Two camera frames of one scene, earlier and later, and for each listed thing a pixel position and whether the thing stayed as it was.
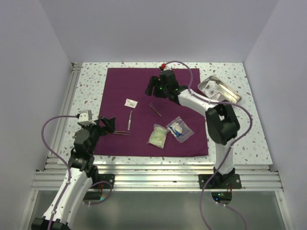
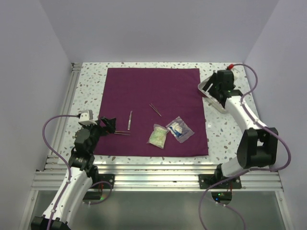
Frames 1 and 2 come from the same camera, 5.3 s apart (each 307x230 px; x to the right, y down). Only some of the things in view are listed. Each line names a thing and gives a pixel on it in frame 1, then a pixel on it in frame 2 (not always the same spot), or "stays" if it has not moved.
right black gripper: [155, 81] to [212, 80]
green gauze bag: [158, 136] stays
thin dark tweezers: [151, 105] stays
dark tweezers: [117, 132] stays
